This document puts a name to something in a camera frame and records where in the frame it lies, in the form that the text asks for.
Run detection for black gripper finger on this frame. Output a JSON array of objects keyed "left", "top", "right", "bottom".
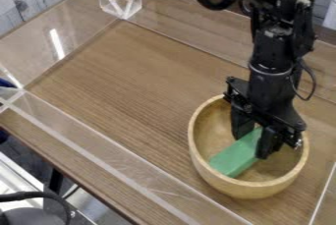
[
  {"left": 256, "top": 126, "right": 284, "bottom": 159},
  {"left": 231, "top": 103, "right": 255, "bottom": 140}
]

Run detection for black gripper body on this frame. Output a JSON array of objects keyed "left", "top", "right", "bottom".
[{"left": 223, "top": 64, "right": 305, "bottom": 147}]

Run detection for brown wooden bowl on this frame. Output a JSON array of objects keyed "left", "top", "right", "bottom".
[{"left": 188, "top": 95, "right": 309, "bottom": 199}]

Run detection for green rectangular block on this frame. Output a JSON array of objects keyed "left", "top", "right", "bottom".
[{"left": 209, "top": 128, "right": 263, "bottom": 178}]

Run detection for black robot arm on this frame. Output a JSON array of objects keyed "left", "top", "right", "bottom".
[{"left": 197, "top": 0, "right": 316, "bottom": 159}]

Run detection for black table leg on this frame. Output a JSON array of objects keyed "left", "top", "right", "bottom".
[{"left": 48, "top": 169, "right": 64, "bottom": 195}]

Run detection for blue object at edge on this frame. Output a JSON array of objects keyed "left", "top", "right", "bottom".
[{"left": 0, "top": 78, "right": 16, "bottom": 88}]

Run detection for clear acrylic enclosure wall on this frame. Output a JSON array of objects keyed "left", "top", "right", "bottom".
[{"left": 0, "top": 0, "right": 336, "bottom": 225}]

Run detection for black metal bracket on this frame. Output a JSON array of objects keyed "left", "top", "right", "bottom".
[{"left": 43, "top": 198, "right": 97, "bottom": 225}]

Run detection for black cable loop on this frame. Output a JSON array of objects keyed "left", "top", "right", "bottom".
[{"left": 0, "top": 191, "right": 73, "bottom": 225}]

